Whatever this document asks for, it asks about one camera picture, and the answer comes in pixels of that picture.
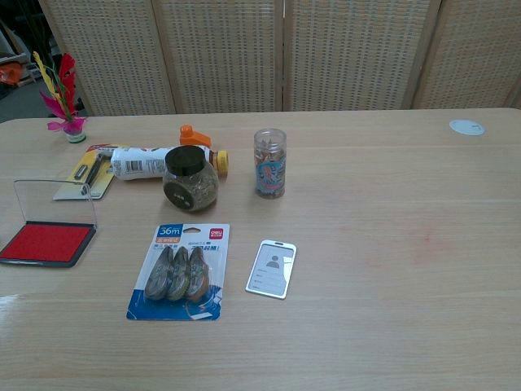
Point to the red ink pad clear lid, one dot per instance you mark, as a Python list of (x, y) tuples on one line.
[(45, 244)]

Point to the clear jar octopus label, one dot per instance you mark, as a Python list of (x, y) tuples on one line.
[(270, 171)]

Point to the glass jar black lid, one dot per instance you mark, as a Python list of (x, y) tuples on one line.
[(189, 189)]

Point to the silver ID badge holder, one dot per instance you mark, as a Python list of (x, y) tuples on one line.
[(272, 269)]

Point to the blue correction tape pack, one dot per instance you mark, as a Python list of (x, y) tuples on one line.
[(175, 273)]

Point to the white bottle yellow cap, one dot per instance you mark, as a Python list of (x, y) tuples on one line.
[(134, 163)]

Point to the woven wooden folding screen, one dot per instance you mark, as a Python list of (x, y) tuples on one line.
[(228, 53)]

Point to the razor in yellow blister pack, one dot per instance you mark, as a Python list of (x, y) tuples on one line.
[(71, 189)]

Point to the colourful feather shuttlecock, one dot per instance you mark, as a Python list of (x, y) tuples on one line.
[(70, 125)]

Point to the orange background object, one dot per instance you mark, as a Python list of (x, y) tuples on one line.
[(10, 73)]

